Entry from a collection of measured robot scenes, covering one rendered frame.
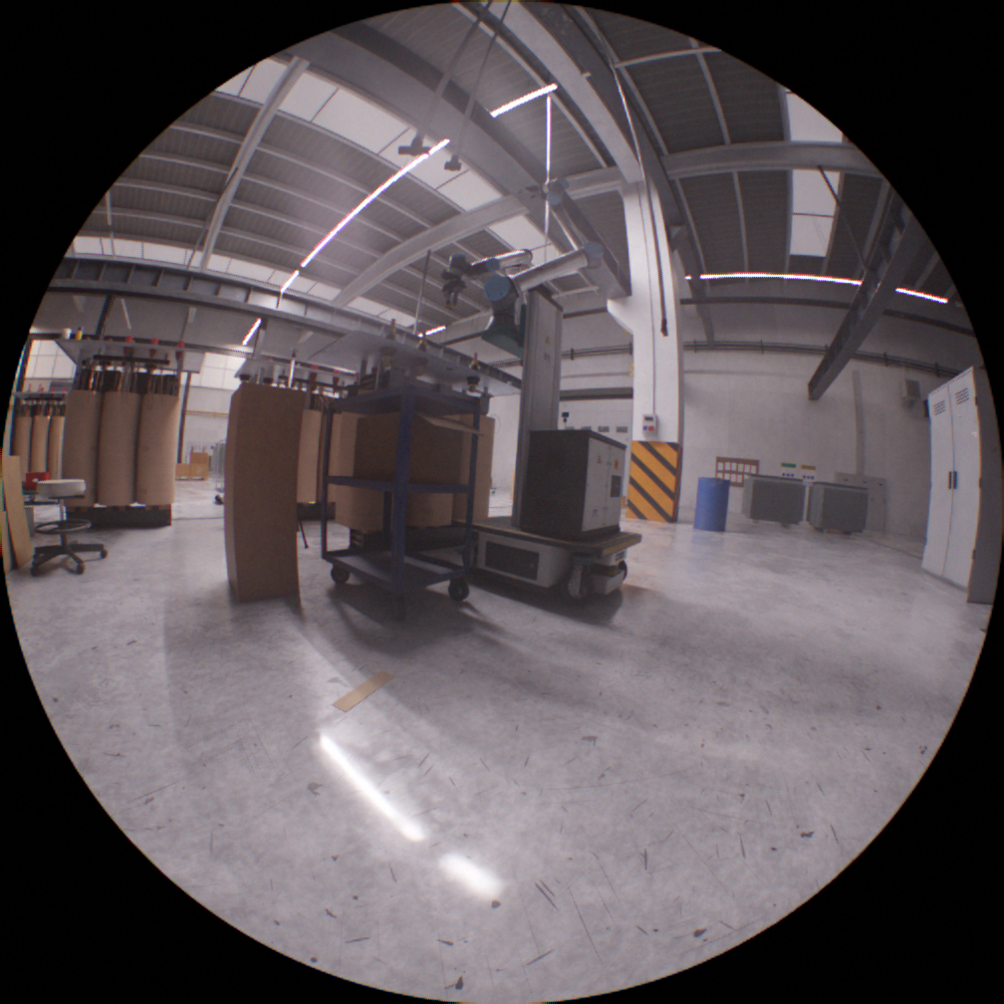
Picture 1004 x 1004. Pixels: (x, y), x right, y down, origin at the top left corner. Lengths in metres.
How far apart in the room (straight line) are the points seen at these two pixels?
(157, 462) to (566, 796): 3.45
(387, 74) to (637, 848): 5.25
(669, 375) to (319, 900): 7.19
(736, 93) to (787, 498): 10.42
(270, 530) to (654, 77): 10.65
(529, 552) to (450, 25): 10.04
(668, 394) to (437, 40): 9.68
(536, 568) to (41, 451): 7.87
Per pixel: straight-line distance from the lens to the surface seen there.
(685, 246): 9.93
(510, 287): 2.00
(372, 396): 1.48
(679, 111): 11.01
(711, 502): 6.06
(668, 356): 7.15
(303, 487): 3.69
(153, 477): 3.47
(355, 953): 0.61
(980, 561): 3.96
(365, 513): 2.18
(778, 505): 9.68
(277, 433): 1.58
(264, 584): 1.65
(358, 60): 4.72
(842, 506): 10.17
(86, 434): 3.64
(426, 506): 2.44
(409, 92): 4.79
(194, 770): 0.87
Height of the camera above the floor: 0.59
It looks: 4 degrees down
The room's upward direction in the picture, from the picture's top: 4 degrees clockwise
